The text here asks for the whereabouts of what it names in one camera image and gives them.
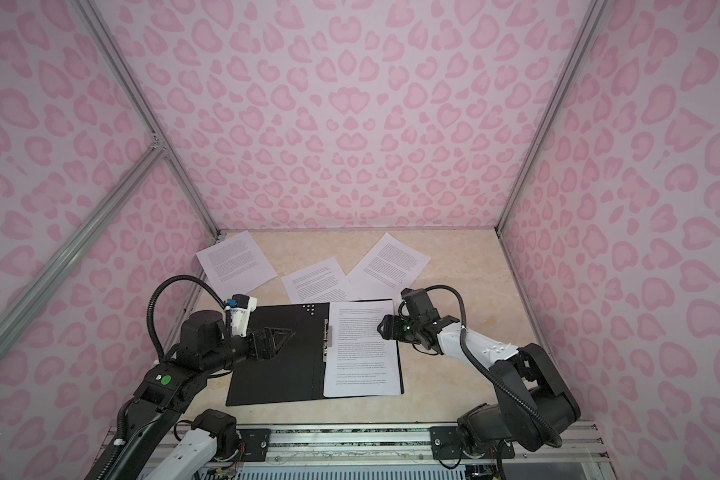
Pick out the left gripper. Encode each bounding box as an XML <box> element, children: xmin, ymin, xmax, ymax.
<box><xmin>204</xmin><ymin>325</ymin><xmax>292</xmax><ymax>377</ymax></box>

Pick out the black and white folder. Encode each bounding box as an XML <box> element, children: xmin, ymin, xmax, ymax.
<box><xmin>226</xmin><ymin>298</ymin><xmax>405</xmax><ymax>407</ymax></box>

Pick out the hidden paper sheet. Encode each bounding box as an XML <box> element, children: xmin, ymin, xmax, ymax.
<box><xmin>347</xmin><ymin>233</ymin><xmax>431</xmax><ymax>303</ymax></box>

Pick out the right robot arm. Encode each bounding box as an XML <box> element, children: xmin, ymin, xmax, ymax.
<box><xmin>377</xmin><ymin>284</ymin><xmax>581</xmax><ymax>458</ymax></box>

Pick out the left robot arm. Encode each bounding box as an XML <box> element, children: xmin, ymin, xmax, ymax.
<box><xmin>86</xmin><ymin>310</ymin><xmax>295</xmax><ymax>479</ymax></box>

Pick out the centre highlighted paper sheet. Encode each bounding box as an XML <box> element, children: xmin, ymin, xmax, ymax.
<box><xmin>282</xmin><ymin>257</ymin><xmax>359</xmax><ymax>304</ymax></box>

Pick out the left diagonal aluminium bar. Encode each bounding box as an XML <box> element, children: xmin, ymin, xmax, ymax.
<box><xmin>0</xmin><ymin>142</ymin><xmax>165</xmax><ymax>362</ymax></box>

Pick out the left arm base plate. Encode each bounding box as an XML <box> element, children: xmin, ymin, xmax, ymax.
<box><xmin>239</xmin><ymin>428</ymin><xmax>272</xmax><ymax>462</ymax></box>

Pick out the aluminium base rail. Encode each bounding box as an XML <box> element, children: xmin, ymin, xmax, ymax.
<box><xmin>98</xmin><ymin>421</ymin><xmax>613</xmax><ymax>480</ymax></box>

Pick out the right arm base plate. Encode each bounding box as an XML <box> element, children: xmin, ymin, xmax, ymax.
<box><xmin>428</xmin><ymin>426</ymin><xmax>515</xmax><ymax>462</ymax></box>

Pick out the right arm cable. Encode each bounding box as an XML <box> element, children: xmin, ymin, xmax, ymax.
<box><xmin>398</xmin><ymin>284</ymin><xmax>564</xmax><ymax>450</ymax></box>

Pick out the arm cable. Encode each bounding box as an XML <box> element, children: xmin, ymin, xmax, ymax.
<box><xmin>92</xmin><ymin>274</ymin><xmax>229</xmax><ymax>480</ymax></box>
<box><xmin>398</xmin><ymin>284</ymin><xmax>564</xmax><ymax>450</ymax></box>

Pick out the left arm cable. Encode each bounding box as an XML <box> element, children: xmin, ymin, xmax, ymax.
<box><xmin>92</xmin><ymin>274</ymin><xmax>229</xmax><ymax>480</ymax></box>

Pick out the right corner aluminium post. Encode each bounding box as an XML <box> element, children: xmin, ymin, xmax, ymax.
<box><xmin>495</xmin><ymin>0</ymin><xmax>612</xmax><ymax>239</ymax></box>

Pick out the corner aluminium post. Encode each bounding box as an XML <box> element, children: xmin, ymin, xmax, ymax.
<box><xmin>69</xmin><ymin>0</ymin><xmax>222</xmax><ymax>240</ymax></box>
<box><xmin>495</xmin><ymin>0</ymin><xmax>612</xmax><ymax>239</ymax></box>

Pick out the left corner aluminium post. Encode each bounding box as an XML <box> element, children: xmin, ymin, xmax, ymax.
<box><xmin>69</xmin><ymin>0</ymin><xmax>222</xmax><ymax>240</ymax></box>

